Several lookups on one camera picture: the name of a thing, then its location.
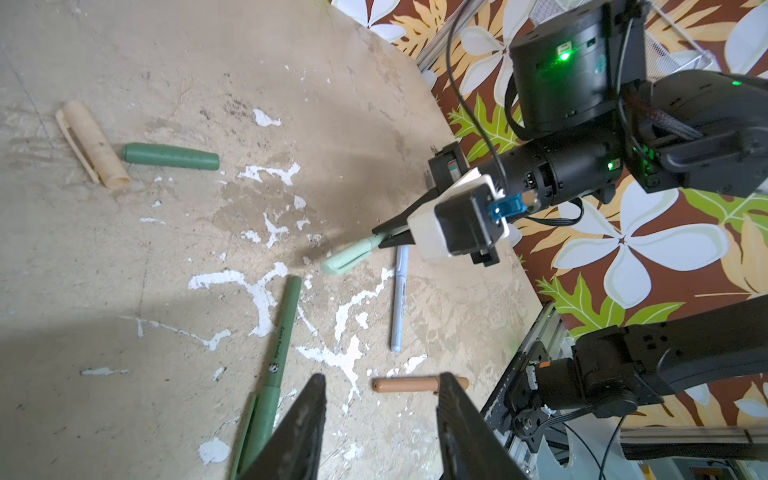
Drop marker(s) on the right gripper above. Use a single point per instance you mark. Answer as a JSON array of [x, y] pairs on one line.
[[446, 168]]

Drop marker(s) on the brown pen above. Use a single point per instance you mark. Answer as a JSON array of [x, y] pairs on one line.
[[406, 384]]

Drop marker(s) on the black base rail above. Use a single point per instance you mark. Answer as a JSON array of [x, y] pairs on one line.
[[528, 384]]

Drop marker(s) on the white wire basket right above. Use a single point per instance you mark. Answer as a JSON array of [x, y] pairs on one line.
[[669, 42]]

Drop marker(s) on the blue pen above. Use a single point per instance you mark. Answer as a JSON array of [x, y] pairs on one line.
[[400, 277]]

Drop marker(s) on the dark green pen near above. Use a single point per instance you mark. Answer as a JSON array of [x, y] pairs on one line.
[[267, 378]]

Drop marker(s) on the beige pen cap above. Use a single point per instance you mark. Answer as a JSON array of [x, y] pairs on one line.
[[90, 145]]

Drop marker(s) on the light green pen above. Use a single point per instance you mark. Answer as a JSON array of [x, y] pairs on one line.
[[345, 260]]

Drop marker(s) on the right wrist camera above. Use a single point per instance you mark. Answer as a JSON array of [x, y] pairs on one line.
[[468, 218]]

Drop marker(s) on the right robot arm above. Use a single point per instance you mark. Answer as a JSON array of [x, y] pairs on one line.
[[640, 207]]

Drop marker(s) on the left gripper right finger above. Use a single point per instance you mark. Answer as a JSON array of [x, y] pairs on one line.
[[469, 449]]

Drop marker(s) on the dark green pen cap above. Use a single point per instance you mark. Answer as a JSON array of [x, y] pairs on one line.
[[170, 156]]

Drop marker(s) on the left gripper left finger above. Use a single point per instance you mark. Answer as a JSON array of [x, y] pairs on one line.
[[293, 450]]

